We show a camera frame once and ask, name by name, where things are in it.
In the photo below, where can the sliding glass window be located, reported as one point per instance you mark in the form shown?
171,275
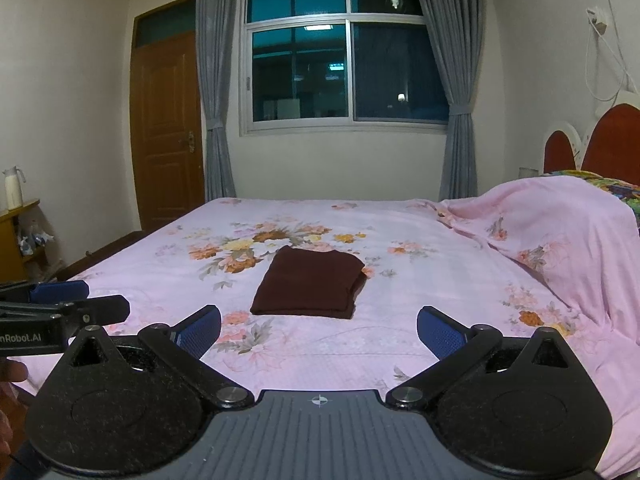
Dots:
390,70

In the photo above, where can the bed with pink floral sheet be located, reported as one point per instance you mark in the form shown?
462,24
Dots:
425,270

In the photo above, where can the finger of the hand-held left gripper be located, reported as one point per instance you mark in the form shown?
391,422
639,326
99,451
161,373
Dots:
62,291
105,308

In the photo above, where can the white thermos jug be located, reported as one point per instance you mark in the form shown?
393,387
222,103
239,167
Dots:
13,190

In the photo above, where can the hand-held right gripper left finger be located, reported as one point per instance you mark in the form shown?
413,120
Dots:
200,332

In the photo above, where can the person's left hand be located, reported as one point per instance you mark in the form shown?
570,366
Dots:
11,372

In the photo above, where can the white wall socket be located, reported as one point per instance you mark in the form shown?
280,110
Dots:
597,20

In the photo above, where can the transom window above door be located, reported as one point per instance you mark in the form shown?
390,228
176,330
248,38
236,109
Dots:
165,22

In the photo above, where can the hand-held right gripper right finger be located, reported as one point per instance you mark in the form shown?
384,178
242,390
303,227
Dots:
440,334

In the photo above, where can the colourful floral quilt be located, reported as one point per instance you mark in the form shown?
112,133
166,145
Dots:
620,190

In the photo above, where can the pink floral blanket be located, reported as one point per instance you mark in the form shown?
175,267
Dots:
565,220

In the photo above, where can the grey curtain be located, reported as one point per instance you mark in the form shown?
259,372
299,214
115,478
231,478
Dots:
457,85
215,85

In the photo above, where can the red and white headboard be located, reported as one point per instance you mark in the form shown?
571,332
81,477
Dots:
612,140

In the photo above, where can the brown wooden door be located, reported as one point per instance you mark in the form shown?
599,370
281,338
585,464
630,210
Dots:
167,160

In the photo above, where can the yellow bedside table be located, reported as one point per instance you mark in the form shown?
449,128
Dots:
12,230

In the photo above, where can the maroon long-sleeved sweater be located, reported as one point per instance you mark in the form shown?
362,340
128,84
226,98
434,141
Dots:
310,285

